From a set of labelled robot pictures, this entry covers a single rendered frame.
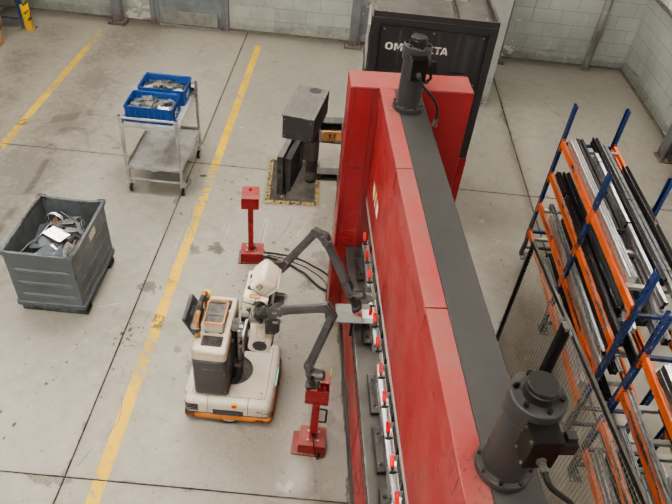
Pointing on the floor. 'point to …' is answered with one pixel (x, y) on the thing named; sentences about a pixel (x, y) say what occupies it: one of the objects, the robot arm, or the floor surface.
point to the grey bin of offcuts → (59, 254)
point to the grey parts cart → (162, 144)
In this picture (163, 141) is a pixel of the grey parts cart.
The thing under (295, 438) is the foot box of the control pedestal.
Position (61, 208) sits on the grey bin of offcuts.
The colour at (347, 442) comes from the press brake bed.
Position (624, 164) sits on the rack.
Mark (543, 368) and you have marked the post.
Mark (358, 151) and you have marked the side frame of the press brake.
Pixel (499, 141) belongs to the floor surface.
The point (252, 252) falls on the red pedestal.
